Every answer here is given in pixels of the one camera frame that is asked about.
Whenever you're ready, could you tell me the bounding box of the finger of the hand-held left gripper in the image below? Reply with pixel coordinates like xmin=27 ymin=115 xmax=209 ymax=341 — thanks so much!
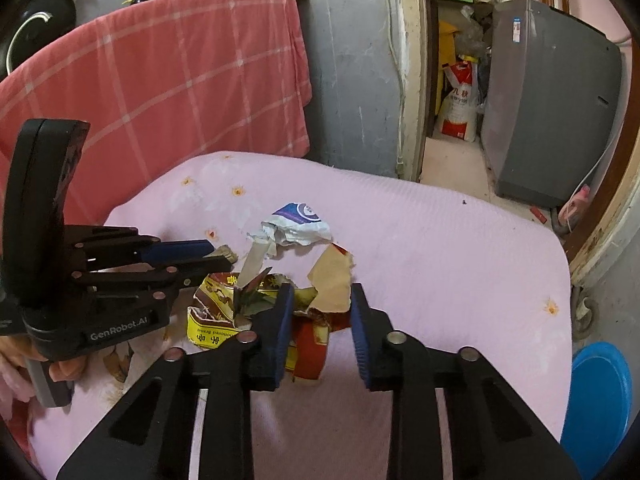
xmin=67 ymin=225 xmax=217 ymax=268
xmin=70 ymin=255 xmax=237 ymax=313

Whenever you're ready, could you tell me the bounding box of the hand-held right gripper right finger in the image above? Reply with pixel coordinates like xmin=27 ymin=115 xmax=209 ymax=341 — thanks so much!
xmin=350 ymin=282 xmax=583 ymax=480

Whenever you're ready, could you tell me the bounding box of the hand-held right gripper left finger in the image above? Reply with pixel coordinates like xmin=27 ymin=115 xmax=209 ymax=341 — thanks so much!
xmin=56 ymin=282 xmax=296 ymax=480

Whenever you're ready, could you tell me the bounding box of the red wrapper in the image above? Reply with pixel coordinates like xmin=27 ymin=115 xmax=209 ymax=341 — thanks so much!
xmin=285 ymin=310 xmax=351 ymax=383

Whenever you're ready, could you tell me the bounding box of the green wrapper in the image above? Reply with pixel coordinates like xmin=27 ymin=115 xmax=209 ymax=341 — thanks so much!
xmin=231 ymin=267 xmax=321 ymax=318

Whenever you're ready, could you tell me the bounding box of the yellow red packet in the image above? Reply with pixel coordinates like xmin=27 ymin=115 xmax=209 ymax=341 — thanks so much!
xmin=186 ymin=271 xmax=296 ymax=352

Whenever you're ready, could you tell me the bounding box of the white paper strip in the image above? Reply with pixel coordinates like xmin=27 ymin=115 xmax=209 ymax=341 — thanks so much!
xmin=235 ymin=232 xmax=276 ymax=288

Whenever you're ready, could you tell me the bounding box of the brown cardboard piece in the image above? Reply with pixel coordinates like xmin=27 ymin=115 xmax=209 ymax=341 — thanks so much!
xmin=306 ymin=244 xmax=356 ymax=315

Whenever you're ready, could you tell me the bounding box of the blue white wrapper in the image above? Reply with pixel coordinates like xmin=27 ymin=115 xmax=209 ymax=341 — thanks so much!
xmin=260 ymin=202 xmax=333 ymax=247

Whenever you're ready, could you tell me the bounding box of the blue plastic bucket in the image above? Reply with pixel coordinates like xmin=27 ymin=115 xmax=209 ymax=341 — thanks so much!
xmin=560 ymin=341 xmax=633 ymax=468

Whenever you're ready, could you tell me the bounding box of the person's left hand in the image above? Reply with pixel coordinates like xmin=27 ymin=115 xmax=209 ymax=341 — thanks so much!
xmin=0 ymin=332 xmax=88 ymax=385

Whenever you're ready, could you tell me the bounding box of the pink blanket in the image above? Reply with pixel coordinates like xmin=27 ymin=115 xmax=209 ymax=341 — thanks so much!
xmin=27 ymin=150 xmax=573 ymax=480

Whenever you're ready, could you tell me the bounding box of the red plaid cloth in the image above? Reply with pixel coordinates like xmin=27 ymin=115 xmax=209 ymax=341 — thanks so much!
xmin=0 ymin=0 xmax=313 ymax=231

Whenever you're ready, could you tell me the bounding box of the black wok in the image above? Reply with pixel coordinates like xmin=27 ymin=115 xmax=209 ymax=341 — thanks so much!
xmin=7 ymin=0 xmax=77 ymax=81

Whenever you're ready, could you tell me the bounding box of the white red rice sack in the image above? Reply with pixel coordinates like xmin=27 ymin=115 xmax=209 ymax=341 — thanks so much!
xmin=439 ymin=62 xmax=479 ymax=142

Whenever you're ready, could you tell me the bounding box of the grey washing machine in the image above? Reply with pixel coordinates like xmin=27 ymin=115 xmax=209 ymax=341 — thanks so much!
xmin=481 ymin=0 xmax=623 ymax=208

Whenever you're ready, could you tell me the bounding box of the pile of plastic bags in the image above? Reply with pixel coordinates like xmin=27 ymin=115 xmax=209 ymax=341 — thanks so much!
xmin=457 ymin=5 xmax=493 ymax=61

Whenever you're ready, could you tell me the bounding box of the wooden door frame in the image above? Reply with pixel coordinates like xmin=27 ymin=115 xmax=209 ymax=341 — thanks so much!
xmin=397 ymin=0 xmax=640 ymax=286

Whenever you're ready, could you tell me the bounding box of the white washing machine cable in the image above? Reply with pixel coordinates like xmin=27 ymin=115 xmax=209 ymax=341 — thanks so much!
xmin=565 ymin=125 xmax=640 ymax=213

